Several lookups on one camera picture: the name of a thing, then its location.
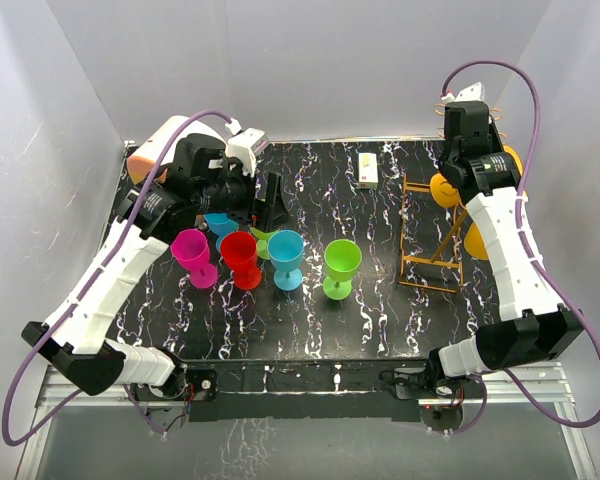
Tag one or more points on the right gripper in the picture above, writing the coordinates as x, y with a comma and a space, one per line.
495, 138

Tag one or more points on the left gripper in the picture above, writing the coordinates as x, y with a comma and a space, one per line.
267, 215

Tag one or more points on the pale green wine glass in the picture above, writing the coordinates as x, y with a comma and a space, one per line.
262, 241

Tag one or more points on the light blue wine glass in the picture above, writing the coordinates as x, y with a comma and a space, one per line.
286, 252

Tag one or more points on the red wine glass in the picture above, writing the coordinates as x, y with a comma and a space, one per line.
239, 251

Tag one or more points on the dark blue wine glass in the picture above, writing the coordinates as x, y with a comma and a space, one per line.
221, 225

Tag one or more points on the yellow wine glass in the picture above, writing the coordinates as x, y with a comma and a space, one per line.
448, 196
475, 242

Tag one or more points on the magenta wine glass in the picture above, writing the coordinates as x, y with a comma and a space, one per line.
191, 251

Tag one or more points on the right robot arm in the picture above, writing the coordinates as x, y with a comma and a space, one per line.
535, 324

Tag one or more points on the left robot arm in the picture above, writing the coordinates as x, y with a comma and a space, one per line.
74, 339

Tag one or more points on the small white box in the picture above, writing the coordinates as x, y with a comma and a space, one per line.
368, 175

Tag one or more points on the white cylindrical drum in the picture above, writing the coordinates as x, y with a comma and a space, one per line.
150, 150

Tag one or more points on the black front base bar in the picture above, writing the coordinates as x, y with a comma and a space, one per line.
300, 389

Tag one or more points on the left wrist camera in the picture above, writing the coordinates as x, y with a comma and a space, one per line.
245, 147

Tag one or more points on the gold wire glass rack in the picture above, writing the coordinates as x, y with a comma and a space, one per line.
432, 252

